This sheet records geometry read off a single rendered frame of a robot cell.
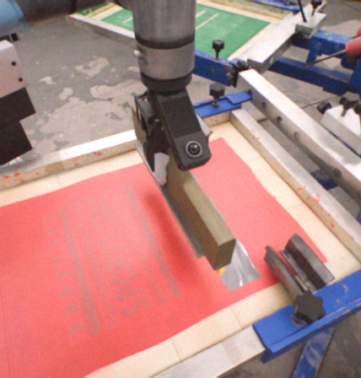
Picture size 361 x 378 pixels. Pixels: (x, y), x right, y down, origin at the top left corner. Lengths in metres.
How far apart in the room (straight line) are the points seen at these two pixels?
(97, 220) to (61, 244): 0.09
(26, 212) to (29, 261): 0.13
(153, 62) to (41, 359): 0.48
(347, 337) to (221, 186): 1.16
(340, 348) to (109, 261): 1.28
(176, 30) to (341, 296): 0.47
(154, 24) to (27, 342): 0.51
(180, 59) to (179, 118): 0.07
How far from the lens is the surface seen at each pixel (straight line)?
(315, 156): 0.79
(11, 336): 0.64
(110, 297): 0.61
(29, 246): 0.71
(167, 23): 0.39
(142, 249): 0.64
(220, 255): 0.46
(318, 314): 0.51
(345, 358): 1.70
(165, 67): 0.42
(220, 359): 0.54
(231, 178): 0.77
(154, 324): 0.58
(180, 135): 0.42
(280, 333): 0.55
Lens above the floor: 1.51
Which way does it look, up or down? 50 degrees down
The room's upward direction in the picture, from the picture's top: straight up
